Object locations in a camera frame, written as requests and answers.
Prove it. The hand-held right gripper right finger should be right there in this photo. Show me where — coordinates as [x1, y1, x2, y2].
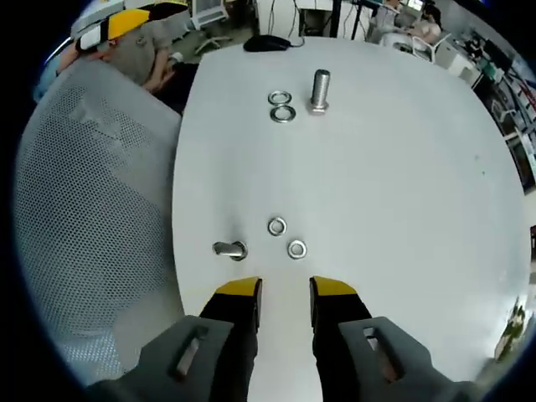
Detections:
[309, 275, 482, 402]

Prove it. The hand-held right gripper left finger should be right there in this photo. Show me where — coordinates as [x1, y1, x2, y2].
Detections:
[121, 276, 265, 402]

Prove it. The small steel threaded stud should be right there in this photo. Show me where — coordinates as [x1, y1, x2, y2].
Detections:
[212, 240, 249, 260]

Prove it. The large steel threaded stud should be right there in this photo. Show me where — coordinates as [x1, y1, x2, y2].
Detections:
[308, 69, 332, 115]

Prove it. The white chair star base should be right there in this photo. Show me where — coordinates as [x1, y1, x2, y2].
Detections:
[194, 35, 232, 54]

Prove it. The person's left hand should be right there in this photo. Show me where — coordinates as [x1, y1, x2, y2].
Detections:
[95, 39, 125, 64]

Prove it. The black computer mouse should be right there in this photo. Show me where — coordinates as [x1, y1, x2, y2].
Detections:
[243, 34, 291, 53]

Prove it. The grey mesh chair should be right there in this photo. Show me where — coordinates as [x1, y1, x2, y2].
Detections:
[14, 58, 188, 378]

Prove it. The white cabinet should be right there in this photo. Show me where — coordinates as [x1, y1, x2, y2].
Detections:
[435, 39, 474, 76]

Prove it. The white office chair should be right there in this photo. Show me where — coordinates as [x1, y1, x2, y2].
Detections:
[412, 31, 453, 64]

